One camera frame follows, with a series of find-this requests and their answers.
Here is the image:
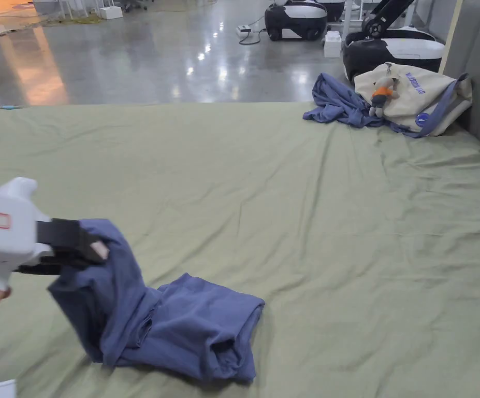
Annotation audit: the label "black and white robot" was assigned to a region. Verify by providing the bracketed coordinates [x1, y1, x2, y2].
[341, 0, 446, 80]
[264, 0, 329, 43]

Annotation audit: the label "grey plush toy orange shirt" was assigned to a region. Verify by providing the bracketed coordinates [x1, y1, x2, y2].
[368, 76, 401, 119]

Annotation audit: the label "black cable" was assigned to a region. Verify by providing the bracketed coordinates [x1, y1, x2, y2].
[239, 16, 270, 46]

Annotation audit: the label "crumpled blue garment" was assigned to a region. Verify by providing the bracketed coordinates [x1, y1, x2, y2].
[302, 72, 386, 127]

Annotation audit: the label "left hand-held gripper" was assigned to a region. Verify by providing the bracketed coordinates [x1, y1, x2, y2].
[0, 177, 110, 292]

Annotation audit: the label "dark blue shirt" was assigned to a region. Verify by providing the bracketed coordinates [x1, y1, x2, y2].
[47, 217, 266, 383]

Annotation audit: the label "beige tote bag blue straps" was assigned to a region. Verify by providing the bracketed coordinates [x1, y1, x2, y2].
[353, 62, 473, 138]

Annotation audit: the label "bed with pale green sheet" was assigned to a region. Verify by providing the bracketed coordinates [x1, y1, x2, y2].
[0, 101, 480, 398]

